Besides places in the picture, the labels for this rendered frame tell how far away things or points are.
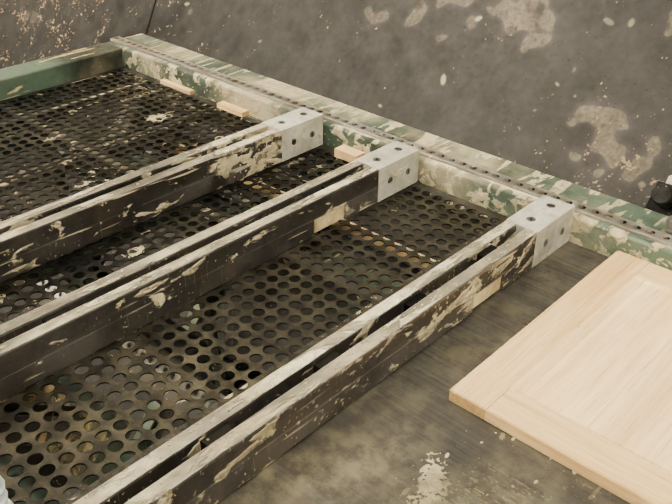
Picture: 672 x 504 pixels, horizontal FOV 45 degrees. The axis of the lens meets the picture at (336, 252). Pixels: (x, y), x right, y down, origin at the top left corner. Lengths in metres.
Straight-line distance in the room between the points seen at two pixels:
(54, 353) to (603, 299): 0.81
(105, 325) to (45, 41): 3.20
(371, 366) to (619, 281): 0.47
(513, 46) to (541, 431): 1.81
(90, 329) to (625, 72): 1.81
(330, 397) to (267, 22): 2.41
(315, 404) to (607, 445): 0.36
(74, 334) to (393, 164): 0.69
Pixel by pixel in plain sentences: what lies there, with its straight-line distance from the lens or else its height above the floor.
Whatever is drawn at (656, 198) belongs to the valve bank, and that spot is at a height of 0.79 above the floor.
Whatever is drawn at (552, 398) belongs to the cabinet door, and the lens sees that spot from 1.11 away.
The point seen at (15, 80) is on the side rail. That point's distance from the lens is 2.16.
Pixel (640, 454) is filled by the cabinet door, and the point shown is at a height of 1.23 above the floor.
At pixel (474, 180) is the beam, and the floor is 0.91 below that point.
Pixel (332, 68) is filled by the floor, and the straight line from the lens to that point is 3.01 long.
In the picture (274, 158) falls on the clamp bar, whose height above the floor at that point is 1.01.
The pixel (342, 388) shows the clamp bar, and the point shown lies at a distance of 1.05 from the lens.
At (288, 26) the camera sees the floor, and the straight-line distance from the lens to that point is 3.22.
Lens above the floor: 2.28
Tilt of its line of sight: 55 degrees down
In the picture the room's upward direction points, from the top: 70 degrees counter-clockwise
